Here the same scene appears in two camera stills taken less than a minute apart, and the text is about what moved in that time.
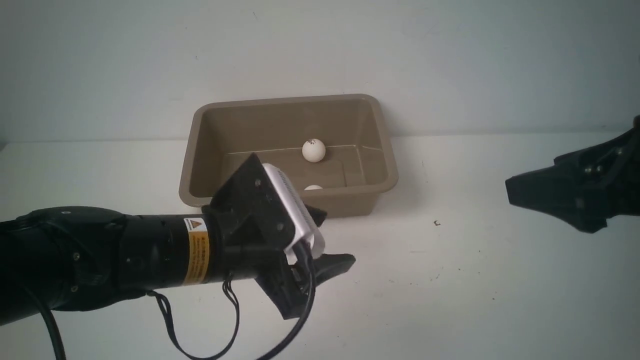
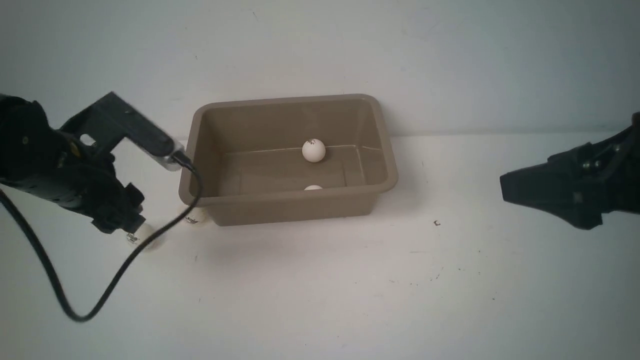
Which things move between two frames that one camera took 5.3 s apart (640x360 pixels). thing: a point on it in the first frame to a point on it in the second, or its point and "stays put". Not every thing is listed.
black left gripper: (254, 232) to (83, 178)
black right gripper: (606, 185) stays put
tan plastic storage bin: (337, 151) stays put
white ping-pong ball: (313, 150) stays put
